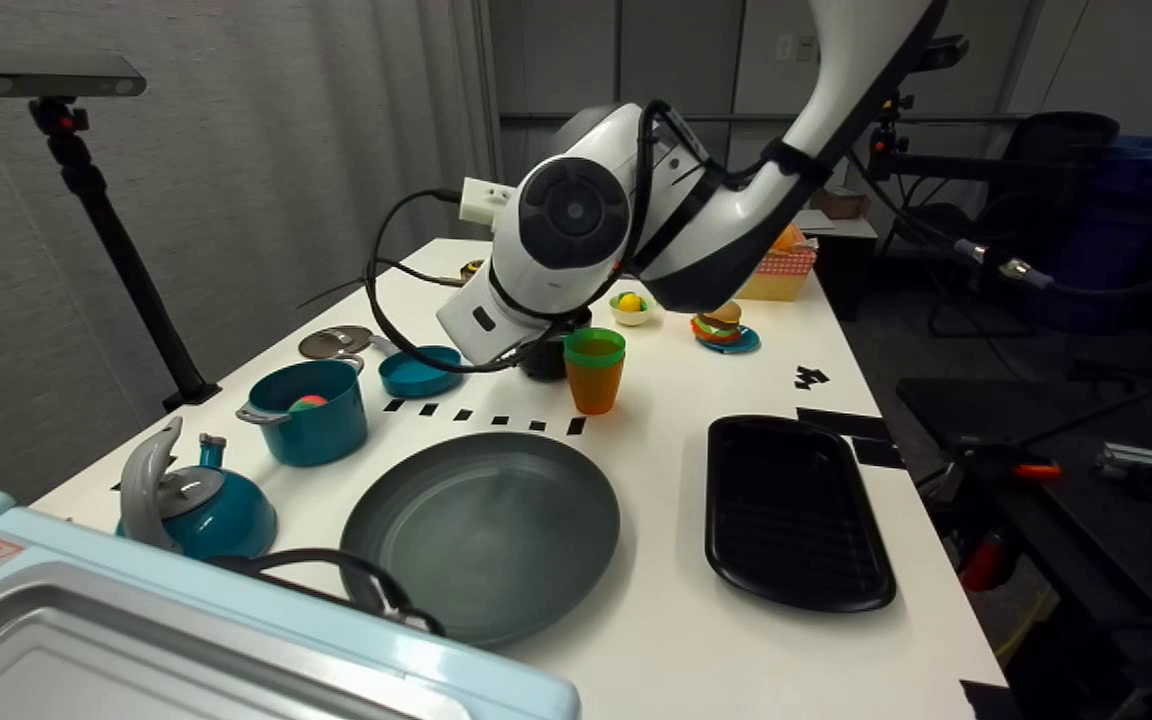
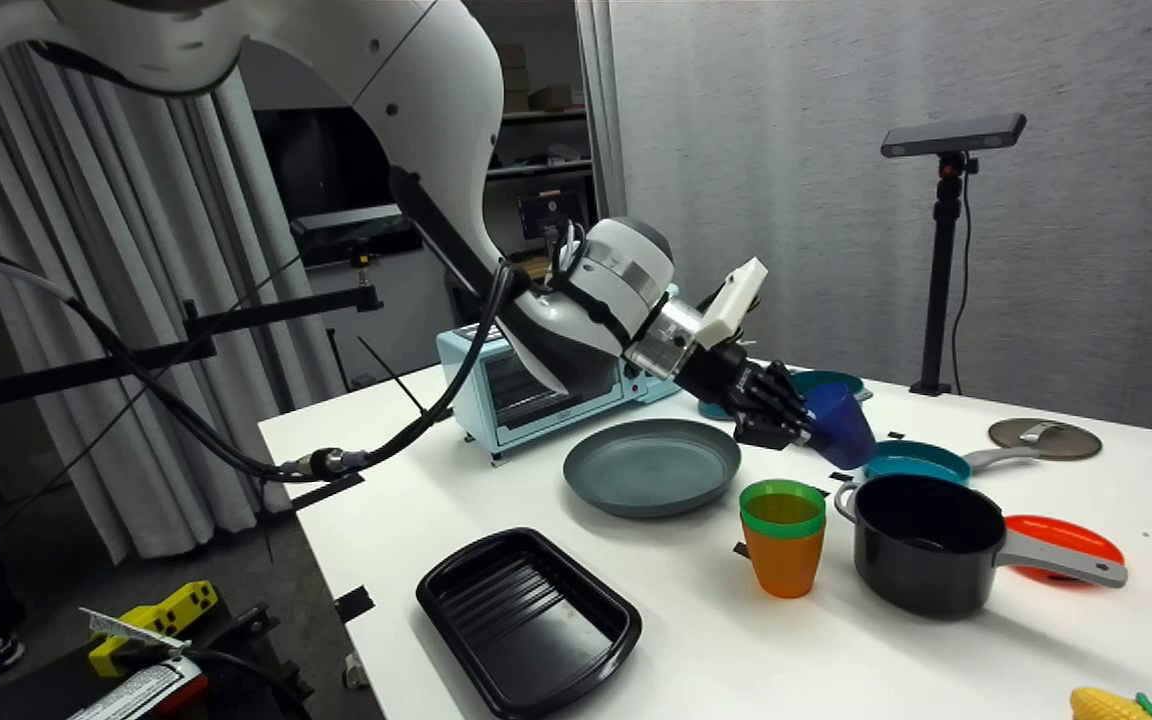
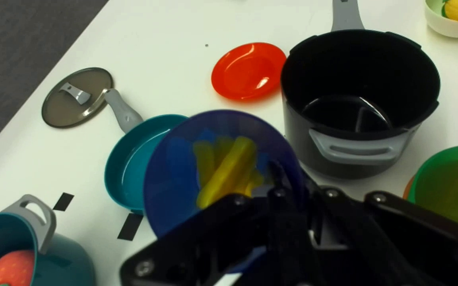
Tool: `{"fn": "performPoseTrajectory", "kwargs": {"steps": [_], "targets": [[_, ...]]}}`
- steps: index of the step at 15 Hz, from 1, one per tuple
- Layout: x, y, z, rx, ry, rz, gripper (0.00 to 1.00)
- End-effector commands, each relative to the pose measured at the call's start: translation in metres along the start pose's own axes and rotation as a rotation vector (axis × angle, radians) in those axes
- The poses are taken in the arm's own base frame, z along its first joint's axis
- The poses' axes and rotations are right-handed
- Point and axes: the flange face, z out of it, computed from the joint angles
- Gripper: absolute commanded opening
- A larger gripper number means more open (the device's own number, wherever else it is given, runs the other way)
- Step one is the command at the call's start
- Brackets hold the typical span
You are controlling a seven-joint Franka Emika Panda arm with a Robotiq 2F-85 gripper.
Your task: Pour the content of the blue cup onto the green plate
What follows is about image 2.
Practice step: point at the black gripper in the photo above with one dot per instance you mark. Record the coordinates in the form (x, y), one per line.
(724, 376)

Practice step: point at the blue plastic cup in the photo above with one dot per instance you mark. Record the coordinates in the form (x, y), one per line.
(843, 426)

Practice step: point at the green plastic cup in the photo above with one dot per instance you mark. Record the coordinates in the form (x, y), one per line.
(777, 530)

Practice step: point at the orange plastic cup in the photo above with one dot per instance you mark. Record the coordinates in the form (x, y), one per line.
(786, 570)

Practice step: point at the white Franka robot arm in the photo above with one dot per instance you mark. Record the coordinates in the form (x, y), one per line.
(400, 80)

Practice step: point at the grey-green round plate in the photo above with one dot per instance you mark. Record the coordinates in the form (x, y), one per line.
(643, 470)

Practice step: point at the teal toy pot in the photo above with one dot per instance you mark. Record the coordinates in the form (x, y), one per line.
(828, 383)

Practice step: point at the small teal frying pan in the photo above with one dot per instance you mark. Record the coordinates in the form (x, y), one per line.
(916, 463)

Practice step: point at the light blue toaster oven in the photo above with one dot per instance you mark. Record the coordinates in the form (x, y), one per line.
(539, 426)

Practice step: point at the grey round pot lid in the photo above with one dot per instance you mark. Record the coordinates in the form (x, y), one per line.
(1042, 436)

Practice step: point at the black baking tray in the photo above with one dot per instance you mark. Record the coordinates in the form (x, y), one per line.
(522, 621)

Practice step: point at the dark storage shelf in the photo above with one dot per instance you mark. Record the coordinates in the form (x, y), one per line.
(543, 145)

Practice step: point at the grey fabric backdrop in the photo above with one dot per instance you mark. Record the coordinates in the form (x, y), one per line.
(1111, 267)

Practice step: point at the yellow toy corn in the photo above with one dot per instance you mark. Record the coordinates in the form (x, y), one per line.
(1102, 704)

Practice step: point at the short black metal bar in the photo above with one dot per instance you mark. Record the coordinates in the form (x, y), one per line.
(281, 309)

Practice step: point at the grey pleated curtain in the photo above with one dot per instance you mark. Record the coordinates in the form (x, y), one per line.
(139, 441)

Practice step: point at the yellow hand tool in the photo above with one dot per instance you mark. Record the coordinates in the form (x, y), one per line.
(160, 615)

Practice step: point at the red and white device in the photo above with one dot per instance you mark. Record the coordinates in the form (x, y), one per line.
(149, 692)

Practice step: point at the long black metal bar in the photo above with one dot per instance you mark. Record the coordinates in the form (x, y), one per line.
(70, 375)

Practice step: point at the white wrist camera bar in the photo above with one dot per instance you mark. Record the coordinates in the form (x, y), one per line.
(735, 296)

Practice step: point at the black camera tripod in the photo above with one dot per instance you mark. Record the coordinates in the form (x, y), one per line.
(940, 267)

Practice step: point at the black tripod-mounted camera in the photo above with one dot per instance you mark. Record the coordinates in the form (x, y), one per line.
(952, 135)

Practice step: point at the black table bracket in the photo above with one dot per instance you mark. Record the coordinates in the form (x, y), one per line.
(355, 602)
(324, 494)

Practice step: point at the black stereo camera bar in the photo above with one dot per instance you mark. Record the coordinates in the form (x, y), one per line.
(348, 232)

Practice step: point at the dark wall screen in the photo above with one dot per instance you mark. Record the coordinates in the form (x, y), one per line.
(303, 163)

